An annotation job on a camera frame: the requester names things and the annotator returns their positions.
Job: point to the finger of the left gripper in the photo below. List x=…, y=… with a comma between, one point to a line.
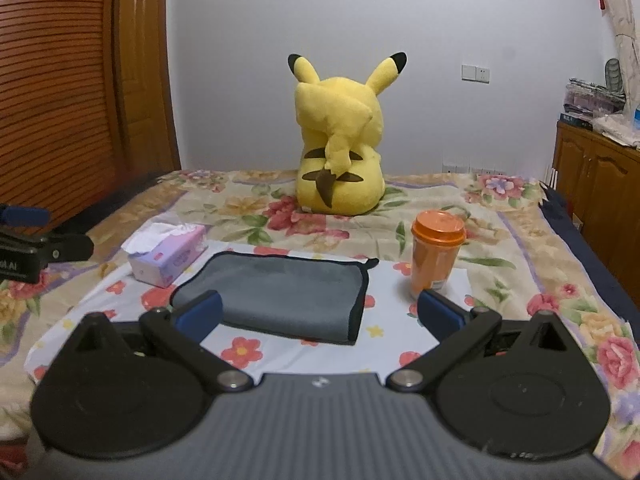
x=23, y=217

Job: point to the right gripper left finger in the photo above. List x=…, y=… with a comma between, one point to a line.
x=177, y=335

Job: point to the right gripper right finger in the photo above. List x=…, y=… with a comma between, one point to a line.
x=460, y=335

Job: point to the purple and grey towel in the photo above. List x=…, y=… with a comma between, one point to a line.
x=320, y=300

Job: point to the floral bed quilt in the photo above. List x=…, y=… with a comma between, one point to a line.
x=521, y=257

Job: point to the purple tissue box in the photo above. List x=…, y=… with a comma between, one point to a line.
x=159, y=252

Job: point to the white strawberry print cloth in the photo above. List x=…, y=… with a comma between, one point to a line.
x=390, y=334

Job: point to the orange plastic cup with lid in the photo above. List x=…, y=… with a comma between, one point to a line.
x=437, y=238

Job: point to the wooden louvered wardrobe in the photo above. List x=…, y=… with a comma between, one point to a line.
x=85, y=101

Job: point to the wooden cabinet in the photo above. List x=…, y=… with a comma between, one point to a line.
x=600, y=181

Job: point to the clutter pile on cabinet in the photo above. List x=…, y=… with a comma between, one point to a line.
x=602, y=109

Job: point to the yellow Pikachu plush toy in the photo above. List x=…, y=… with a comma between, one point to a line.
x=341, y=122

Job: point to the floral curtain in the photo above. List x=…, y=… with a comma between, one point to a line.
x=627, y=45

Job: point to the white wall switch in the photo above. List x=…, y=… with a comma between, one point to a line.
x=475, y=74

